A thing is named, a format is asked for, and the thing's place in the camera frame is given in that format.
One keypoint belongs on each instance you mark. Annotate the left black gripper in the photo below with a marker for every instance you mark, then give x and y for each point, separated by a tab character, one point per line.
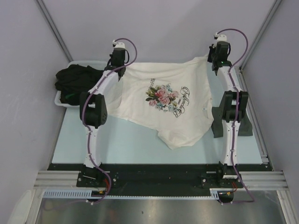
110	55

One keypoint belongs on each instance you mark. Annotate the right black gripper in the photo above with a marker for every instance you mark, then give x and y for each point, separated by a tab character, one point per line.
212	48

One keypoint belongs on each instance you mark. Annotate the white floral t-shirt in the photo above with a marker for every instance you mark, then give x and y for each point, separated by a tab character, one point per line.
172	98

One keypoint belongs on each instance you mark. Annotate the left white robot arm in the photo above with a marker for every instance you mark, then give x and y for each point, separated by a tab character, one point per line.
93	112

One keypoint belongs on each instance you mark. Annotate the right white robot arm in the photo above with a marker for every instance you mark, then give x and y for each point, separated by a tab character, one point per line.
231	111

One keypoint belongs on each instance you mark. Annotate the black t-shirt pile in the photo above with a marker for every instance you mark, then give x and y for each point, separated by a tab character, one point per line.
74	80

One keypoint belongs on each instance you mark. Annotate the folded dark grey t-shirt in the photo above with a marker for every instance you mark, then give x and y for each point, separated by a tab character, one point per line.
245	128

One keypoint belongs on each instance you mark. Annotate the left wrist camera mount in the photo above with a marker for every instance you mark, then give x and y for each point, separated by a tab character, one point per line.
118	45

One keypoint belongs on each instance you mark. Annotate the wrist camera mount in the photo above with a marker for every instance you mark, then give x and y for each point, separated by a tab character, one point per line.
220	37
118	45

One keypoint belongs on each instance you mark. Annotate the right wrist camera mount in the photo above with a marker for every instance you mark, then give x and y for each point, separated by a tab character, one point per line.
220	37

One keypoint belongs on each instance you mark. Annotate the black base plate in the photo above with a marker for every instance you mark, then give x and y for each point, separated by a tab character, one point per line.
151	179

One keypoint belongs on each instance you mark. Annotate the aluminium frame rail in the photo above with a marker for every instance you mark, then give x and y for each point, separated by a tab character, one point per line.
263	180

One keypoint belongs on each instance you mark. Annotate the white slotted cable duct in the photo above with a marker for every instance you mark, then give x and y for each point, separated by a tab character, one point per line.
90	194

